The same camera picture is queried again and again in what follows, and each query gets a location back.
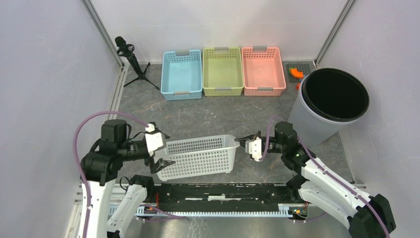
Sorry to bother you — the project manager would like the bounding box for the large white perforated basket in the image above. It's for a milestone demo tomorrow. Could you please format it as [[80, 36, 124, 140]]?
[[155, 134, 240, 181]]

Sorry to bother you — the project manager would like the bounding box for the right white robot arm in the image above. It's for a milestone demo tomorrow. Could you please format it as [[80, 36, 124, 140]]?
[[156, 121, 396, 238]]

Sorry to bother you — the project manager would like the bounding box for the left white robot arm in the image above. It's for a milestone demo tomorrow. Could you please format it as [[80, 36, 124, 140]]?
[[79, 119, 174, 238]]

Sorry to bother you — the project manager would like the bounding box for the blue plastic basket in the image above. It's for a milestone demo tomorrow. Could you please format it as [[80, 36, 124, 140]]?
[[160, 49, 203, 101]]

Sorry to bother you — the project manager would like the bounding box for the pink plastic basket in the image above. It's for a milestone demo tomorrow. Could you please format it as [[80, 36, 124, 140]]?
[[241, 47, 286, 97]]

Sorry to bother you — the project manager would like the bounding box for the grey bin with black liner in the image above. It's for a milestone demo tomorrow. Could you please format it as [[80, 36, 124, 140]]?
[[287, 68, 370, 147]]

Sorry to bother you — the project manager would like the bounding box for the green plastic basket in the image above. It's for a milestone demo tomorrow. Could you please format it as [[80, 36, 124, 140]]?
[[203, 47, 244, 97]]

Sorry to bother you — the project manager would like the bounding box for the dark tray with orange blocks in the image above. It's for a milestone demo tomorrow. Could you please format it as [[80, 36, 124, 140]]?
[[286, 62, 312, 82]]

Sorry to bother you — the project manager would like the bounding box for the black microphone on tripod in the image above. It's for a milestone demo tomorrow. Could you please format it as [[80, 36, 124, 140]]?
[[115, 36, 160, 90]]

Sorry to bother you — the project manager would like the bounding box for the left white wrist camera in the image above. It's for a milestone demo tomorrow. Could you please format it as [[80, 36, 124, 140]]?
[[145, 122, 166, 157]]

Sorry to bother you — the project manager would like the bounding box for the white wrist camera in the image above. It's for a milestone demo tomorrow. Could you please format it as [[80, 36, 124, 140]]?
[[145, 122, 166, 157], [247, 137, 262, 162]]

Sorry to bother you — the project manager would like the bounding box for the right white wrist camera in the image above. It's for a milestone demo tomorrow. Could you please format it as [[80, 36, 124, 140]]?
[[247, 137, 262, 162]]

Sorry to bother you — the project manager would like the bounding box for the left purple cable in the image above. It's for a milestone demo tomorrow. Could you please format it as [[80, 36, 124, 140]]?
[[72, 111, 150, 238]]

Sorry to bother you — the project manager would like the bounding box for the purple cable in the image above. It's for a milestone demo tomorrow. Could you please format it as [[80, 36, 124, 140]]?
[[259, 116, 391, 238], [72, 111, 150, 238]]

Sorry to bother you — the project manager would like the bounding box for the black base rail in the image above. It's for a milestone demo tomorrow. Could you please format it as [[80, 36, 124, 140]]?
[[152, 183, 295, 212]]

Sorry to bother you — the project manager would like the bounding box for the white cable duct strip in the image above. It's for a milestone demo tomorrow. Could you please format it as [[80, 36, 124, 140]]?
[[135, 205, 308, 218]]

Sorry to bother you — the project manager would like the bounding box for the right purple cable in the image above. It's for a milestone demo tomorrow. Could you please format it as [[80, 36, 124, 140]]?
[[259, 116, 391, 238]]

